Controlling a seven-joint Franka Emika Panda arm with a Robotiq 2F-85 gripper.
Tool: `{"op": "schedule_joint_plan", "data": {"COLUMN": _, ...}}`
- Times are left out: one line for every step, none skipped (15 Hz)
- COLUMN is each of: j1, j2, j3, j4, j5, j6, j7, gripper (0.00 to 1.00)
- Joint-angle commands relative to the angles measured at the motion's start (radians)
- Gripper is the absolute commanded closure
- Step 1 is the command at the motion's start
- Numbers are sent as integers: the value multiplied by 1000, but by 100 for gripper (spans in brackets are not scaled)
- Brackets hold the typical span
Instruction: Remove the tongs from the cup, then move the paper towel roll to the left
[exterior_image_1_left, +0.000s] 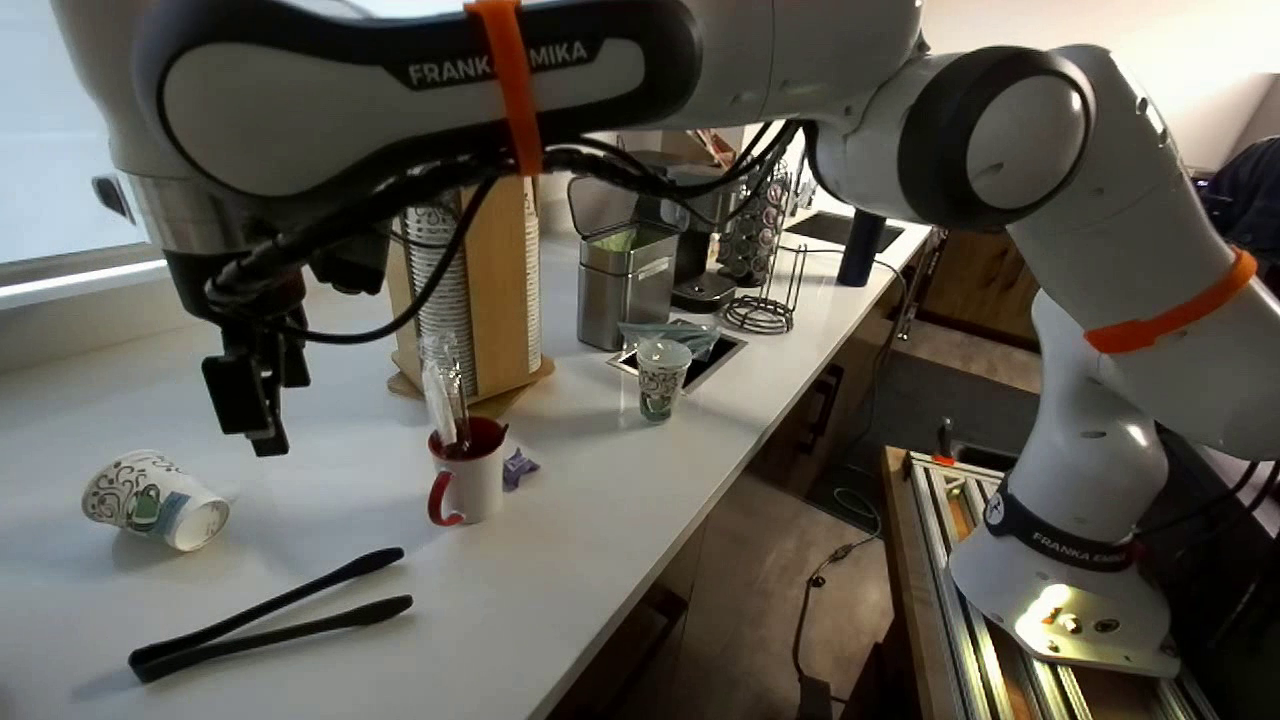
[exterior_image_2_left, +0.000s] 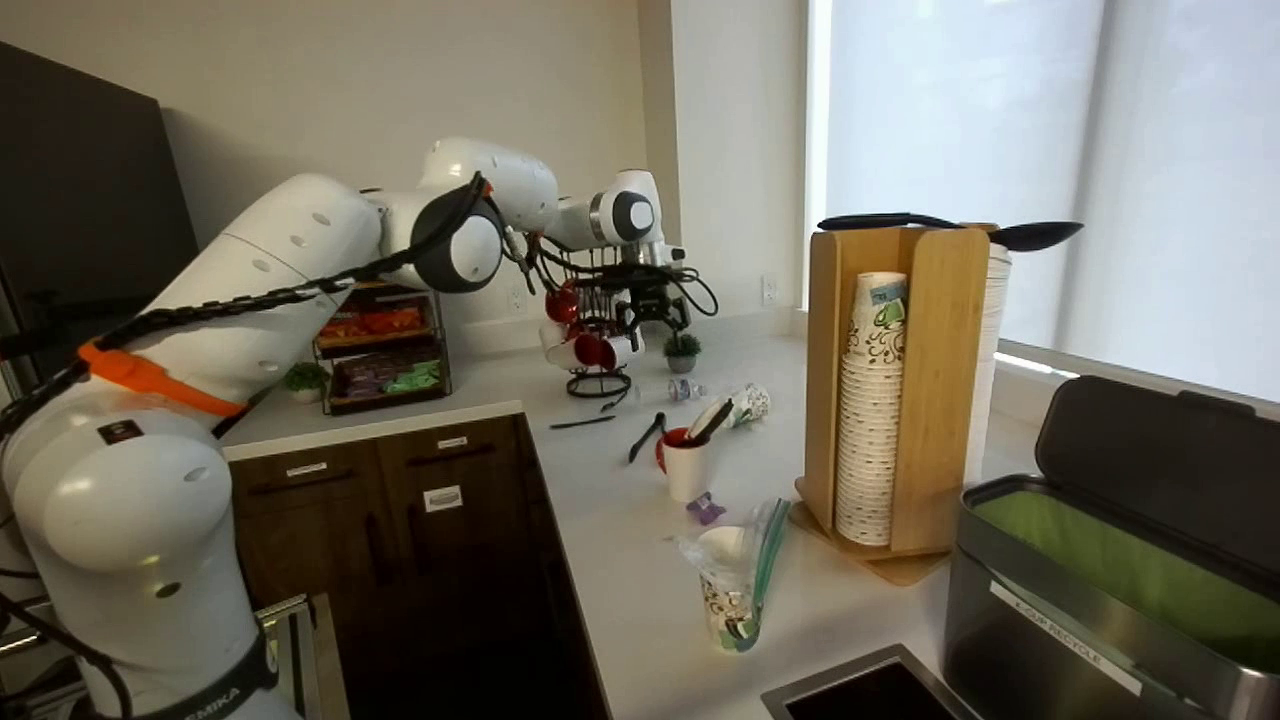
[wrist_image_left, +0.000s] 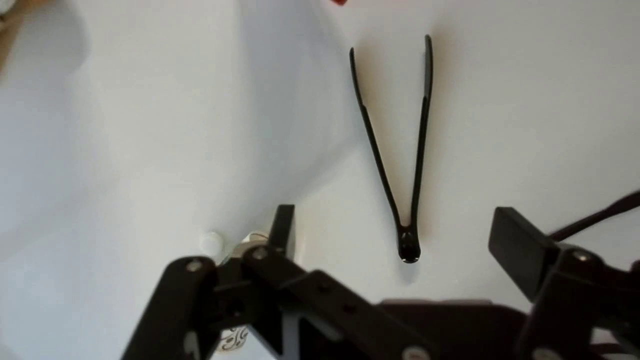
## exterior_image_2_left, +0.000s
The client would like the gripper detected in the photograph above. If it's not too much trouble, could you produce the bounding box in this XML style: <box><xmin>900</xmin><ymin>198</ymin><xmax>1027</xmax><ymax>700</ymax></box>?
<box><xmin>622</xmin><ymin>283</ymin><xmax>694</xmax><ymax>338</ymax></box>

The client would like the printed paper cup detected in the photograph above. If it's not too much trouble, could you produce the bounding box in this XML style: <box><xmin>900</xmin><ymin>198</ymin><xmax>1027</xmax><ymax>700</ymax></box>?
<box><xmin>698</xmin><ymin>568</ymin><xmax>763</xmax><ymax>655</ymax></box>
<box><xmin>722</xmin><ymin>383</ymin><xmax>772</xmax><ymax>429</ymax></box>

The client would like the white cup with red inside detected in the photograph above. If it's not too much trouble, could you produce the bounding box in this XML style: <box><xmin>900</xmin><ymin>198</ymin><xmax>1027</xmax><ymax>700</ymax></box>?
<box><xmin>656</xmin><ymin>427</ymin><xmax>717</xmax><ymax>503</ymax></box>

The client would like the wooden cup dispenser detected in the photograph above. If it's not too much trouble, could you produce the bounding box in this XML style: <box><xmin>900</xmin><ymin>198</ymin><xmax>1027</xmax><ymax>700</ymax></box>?
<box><xmin>789</xmin><ymin>224</ymin><xmax>993</xmax><ymax>587</ymax></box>

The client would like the small clear plastic bottle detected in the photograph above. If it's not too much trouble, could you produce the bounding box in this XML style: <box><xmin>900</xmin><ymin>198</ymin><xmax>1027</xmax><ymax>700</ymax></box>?
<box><xmin>634</xmin><ymin>377</ymin><xmax>707</xmax><ymax>405</ymax></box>

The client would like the black plastic utensil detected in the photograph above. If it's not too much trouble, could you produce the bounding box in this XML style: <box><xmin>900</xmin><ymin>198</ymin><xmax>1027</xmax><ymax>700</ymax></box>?
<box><xmin>627</xmin><ymin>411</ymin><xmax>669</xmax><ymax>465</ymax></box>

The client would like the drawer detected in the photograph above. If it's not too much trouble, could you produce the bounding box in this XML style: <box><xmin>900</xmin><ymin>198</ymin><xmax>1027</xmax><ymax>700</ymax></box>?
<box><xmin>374</xmin><ymin>414</ymin><xmax>536</xmax><ymax>481</ymax></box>
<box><xmin>227</xmin><ymin>438</ymin><xmax>389</xmax><ymax>509</ymax></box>

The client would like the stack of paper cups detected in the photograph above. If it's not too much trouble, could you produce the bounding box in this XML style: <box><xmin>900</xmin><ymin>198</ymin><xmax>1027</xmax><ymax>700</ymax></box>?
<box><xmin>834</xmin><ymin>271</ymin><xmax>909</xmax><ymax>547</ymax></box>

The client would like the clear plastic bag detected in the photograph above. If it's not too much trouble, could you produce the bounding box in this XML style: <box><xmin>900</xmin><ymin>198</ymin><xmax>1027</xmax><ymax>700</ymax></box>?
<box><xmin>676</xmin><ymin>498</ymin><xmax>793</xmax><ymax>655</ymax></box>

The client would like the row of green packets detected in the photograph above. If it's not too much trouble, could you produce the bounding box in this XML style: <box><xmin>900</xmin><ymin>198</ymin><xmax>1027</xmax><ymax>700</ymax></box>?
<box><xmin>384</xmin><ymin>360</ymin><xmax>443</xmax><ymax>395</ymax></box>

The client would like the bundle of green straws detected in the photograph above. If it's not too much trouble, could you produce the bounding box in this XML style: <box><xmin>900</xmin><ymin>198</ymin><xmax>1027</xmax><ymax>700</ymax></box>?
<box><xmin>750</xmin><ymin>499</ymin><xmax>793</xmax><ymax>613</ymax></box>

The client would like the row of orange packets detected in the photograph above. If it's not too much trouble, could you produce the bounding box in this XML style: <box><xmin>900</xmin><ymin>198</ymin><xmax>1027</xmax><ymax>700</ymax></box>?
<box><xmin>318</xmin><ymin>305</ymin><xmax>429</xmax><ymax>344</ymax></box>

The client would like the two-tier snack rack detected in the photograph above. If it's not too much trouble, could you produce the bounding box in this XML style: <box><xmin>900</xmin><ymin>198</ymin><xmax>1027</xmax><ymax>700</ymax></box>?
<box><xmin>312</xmin><ymin>284</ymin><xmax>453</xmax><ymax>417</ymax></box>

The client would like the row of purple packets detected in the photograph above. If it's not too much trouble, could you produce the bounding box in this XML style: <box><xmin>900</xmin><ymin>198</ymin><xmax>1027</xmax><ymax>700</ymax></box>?
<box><xmin>338</xmin><ymin>362</ymin><xmax>393</xmax><ymax>399</ymax></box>

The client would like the cabinet door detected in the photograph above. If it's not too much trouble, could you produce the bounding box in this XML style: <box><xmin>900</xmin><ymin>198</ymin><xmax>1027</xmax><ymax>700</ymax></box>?
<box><xmin>385</xmin><ymin>465</ymin><xmax>611</xmax><ymax>720</ymax></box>
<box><xmin>233</xmin><ymin>490</ymin><xmax>406</xmax><ymax>720</ymax></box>

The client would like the black serving spoon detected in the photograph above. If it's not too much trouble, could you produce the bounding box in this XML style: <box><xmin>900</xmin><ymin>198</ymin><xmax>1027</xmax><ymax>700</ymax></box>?
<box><xmin>817</xmin><ymin>212</ymin><xmax>1085</xmax><ymax>253</ymax></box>

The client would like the sink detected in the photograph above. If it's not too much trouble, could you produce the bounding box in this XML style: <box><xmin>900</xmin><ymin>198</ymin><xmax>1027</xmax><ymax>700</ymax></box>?
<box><xmin>760</xmin><ymin>643</ymin><xmax>986</xmax><ymax>720</ymax></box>

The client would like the window blind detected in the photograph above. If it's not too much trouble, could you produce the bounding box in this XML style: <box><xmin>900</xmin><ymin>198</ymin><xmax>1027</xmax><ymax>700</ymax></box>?
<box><xmin>808</xmin><ymin>0</ymin><xmax>1280</xmax><ymax>406</ymax></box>

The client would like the steel recycling bin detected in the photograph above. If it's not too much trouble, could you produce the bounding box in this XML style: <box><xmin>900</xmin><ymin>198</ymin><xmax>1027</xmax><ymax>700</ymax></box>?
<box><xmin>942</xmin><ymin>375</ymin><xmax>1280</xmax><ymax>720</ymax></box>

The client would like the dark bin lid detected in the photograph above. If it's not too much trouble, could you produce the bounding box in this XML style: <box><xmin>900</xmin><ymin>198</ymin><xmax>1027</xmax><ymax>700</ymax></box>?
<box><xmin>1033</xmin><ymin>375</ymin><xmax>1280</xmax><ymax>579</ymax></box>

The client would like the green bin liner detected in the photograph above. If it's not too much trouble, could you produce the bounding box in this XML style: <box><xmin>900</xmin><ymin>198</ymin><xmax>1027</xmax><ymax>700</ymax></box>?
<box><xmin>972</xmin><ymin>489</ymin><xmax>1280</xmax><ymax>674</ymax></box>

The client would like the large dark panel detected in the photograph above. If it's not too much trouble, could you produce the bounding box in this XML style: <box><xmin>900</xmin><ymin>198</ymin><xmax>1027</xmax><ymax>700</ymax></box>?
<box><xmin>0</xmin><ymin>40</ymin><xmax>200</xmax><ymax>351</ymax></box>

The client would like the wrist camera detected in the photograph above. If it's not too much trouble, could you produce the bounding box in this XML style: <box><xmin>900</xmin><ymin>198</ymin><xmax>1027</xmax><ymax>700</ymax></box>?
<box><xmin>596</xmin><ymin>262</ymin><xmax>691</xmax><ymax>287</ymax></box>

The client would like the black wire mug rack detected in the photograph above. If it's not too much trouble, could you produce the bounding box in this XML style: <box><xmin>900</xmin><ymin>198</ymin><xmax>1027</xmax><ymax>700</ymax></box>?
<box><xmin>545</xmin><ymin>255</ymin><xmax>646</xmax><ymax>401</ymax></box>

